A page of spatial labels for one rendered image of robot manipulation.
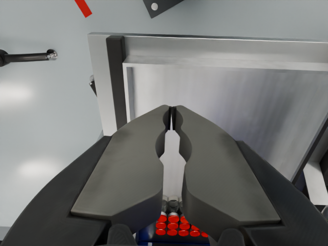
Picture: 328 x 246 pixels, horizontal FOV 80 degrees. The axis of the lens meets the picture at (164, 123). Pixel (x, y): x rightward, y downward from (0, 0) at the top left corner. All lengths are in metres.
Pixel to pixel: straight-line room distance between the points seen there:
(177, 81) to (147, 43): 0.06
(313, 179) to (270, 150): 0.09
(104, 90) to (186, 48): 0.13
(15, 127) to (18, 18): 0.75
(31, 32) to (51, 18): 0.15
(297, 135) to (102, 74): 0.30
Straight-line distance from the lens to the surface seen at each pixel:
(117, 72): 0.26
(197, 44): 0.27
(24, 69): 1.47
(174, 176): 0.38
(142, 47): 0.27
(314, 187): 0.42
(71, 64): 1.31
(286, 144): 0.38
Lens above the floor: 1.14
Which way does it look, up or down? 57 degrees down
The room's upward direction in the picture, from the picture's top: 177 degrees counter-clockwise
